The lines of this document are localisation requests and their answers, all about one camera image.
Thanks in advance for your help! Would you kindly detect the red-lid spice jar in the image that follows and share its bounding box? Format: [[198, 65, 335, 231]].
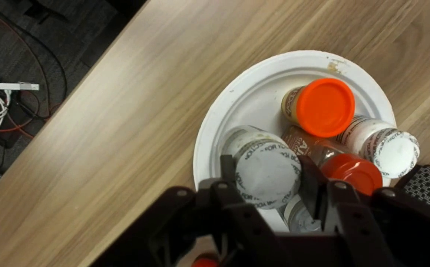
[[281, 127, 382, 197]]

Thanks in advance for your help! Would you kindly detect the red toy strawberry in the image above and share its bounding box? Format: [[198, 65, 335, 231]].
[[191, 254, 219, 267]]

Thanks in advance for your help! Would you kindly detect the green-label food can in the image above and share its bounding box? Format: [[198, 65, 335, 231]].
[[283, 197, 320, 234]]

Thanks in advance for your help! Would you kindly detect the white blue-label pill bottle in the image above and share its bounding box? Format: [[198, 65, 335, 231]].
[[338, 118, 419, 180]]

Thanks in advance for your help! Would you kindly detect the white paper plate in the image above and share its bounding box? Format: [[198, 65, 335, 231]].
[[192, 51, 396, 186]]

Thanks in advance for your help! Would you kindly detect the orange-lid play-doh tub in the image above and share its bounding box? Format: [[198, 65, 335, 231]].
[[280, 78, 356, 139]]

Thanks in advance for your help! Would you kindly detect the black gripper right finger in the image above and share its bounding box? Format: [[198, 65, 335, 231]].
[[299, 156, 396, 267]]

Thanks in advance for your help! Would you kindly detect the white supplement bottle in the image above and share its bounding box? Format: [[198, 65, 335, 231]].
[[221, 127, 301, 210]]

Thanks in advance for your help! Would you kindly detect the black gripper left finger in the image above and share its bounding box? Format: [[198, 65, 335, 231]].
[[210, 155, 284, 267]]

